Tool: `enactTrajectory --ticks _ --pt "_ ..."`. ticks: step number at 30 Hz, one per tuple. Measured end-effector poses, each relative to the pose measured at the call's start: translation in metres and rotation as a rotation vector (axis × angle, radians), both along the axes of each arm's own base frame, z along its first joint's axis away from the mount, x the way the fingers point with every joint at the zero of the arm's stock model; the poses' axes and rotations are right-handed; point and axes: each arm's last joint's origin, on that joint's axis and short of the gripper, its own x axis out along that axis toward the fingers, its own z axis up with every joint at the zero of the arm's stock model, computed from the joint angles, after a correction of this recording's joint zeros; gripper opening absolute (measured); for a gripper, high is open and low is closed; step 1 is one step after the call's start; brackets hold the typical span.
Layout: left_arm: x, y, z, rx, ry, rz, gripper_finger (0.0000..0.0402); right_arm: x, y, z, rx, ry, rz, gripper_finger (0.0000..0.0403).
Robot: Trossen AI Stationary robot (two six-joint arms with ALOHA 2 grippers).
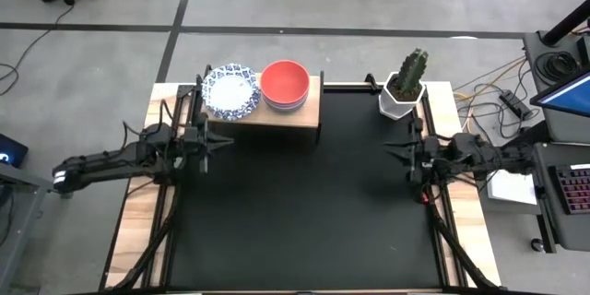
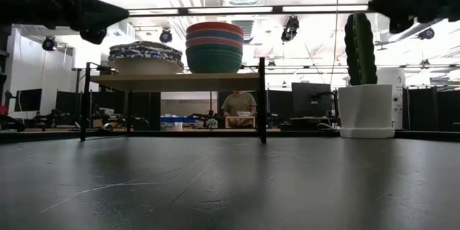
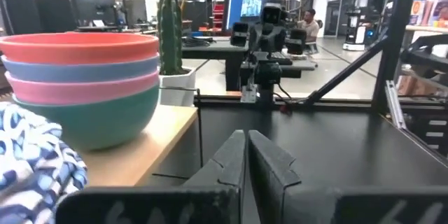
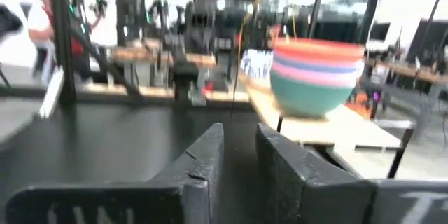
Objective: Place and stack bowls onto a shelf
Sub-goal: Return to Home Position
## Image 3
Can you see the white plant pot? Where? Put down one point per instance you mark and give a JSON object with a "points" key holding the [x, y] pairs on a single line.
{"points": [[176, 89]]}

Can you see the black upright frame post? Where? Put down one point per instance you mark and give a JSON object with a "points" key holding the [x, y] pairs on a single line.
{"points": [[395, 42]]}

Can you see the person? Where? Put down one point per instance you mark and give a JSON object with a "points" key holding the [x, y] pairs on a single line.
{"points": [[309, 26]]}

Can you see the silver aluminium rail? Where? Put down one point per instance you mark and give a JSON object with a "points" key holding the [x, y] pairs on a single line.
{"points": [[395, 105]]}

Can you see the blue white paper bowl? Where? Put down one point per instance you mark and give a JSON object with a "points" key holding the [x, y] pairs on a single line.
{"points": [[31, 168]]}

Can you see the black office desk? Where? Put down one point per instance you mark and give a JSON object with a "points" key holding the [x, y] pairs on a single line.
{"points": [[217, 50]]}

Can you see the black table edge rail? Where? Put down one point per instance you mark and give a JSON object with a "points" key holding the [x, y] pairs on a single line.
{"points": [[336, 103]]}

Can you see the orange plastic bowl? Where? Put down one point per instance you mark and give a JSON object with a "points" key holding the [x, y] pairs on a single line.
{"points": [[77, 48]]}

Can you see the green plastic bowl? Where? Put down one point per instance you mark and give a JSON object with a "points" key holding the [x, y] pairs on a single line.
{"points": [[98, 122]]}

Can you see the black diagonal frame strut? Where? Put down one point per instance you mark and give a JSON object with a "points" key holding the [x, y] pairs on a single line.
{"points": [[346, 71]]}

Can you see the white mobile robot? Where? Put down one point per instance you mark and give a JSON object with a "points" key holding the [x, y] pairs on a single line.
{"points": [[357, 29]]}

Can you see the light wooden shelf board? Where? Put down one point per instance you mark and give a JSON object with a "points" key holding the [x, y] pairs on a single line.
{"points": [[140, 154]]}

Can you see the blue plastic bowl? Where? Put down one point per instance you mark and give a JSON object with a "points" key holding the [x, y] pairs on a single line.
{"points": [[80, 71]]}

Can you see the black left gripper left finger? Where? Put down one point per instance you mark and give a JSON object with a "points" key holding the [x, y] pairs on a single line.
{"points": [[157, 204]]}

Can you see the pink plastic bowl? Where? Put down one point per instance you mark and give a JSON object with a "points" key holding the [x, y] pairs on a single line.
{"points": [[80, 91]]}

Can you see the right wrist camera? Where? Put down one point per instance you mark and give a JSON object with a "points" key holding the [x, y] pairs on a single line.
{"points": [[272, 14]]}

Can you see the green cactus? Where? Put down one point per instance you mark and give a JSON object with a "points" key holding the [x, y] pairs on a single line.
{"points": [[169, 35]]}

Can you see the black partition panels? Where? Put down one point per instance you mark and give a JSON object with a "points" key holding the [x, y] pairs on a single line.
{"points": [[52, 12]]}

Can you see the red storage rack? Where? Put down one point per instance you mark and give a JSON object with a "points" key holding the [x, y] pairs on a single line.
{"points": [[217, 15]]}

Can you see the black side shelf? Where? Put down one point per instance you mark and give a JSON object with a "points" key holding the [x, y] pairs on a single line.
{"points": [[427, 52]]}

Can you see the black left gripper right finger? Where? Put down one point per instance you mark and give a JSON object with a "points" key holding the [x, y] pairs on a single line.
{"points": [[350, 206]]}

